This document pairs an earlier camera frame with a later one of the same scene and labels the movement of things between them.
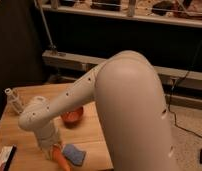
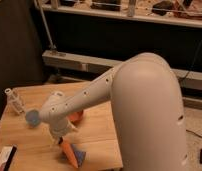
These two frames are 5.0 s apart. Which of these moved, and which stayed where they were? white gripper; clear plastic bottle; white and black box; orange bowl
Moved: white gripper
Stayed: white and black box; orange bowl; clear plastic bottle
